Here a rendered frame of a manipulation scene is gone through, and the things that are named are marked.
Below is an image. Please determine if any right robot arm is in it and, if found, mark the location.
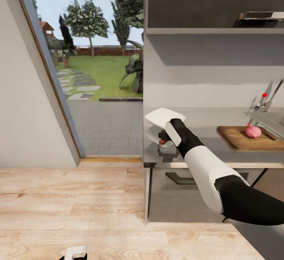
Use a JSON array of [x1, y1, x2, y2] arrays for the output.
[[159, 118, 284, 260]]

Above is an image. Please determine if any vidalia onion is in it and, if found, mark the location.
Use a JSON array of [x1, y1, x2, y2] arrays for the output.
[[245, 126, 261, 138]]

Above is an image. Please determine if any cutting board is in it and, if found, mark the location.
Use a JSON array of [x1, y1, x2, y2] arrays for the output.
[[217, 126, 284, 150]]

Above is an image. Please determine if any bowl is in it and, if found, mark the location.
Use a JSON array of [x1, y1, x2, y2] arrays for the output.
[[145, 108, 186, 130]]

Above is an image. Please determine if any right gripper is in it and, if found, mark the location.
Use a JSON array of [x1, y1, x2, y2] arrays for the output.
[[159, 130, 171, 140]]

